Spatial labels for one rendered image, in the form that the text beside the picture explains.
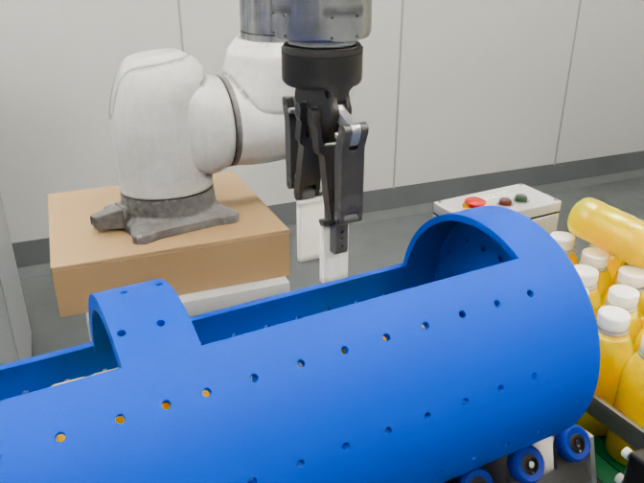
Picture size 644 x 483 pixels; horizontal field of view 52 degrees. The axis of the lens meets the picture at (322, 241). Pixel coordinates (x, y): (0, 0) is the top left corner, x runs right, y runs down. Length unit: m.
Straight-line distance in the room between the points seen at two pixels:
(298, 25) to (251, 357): 0.28
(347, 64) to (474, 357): 0.29
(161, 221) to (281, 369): 0.57
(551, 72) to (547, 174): 0.65
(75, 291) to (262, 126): 0.39
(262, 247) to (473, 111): 3.05
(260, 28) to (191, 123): 0.19
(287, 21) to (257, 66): 0.50
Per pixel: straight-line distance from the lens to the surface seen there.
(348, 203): 0.62
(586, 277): 1.02
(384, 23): 3.63
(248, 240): 1.06
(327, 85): 0.60
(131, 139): 1.06
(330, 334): 0.58
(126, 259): 1.04
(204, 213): 1.11
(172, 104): 1.04
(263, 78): 1.09
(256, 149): 1.11
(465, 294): 0.66
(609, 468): 0.97
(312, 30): 0.59
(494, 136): 4.17
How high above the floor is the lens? 1.53
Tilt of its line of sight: 26 degrees down
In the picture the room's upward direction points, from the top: straight up
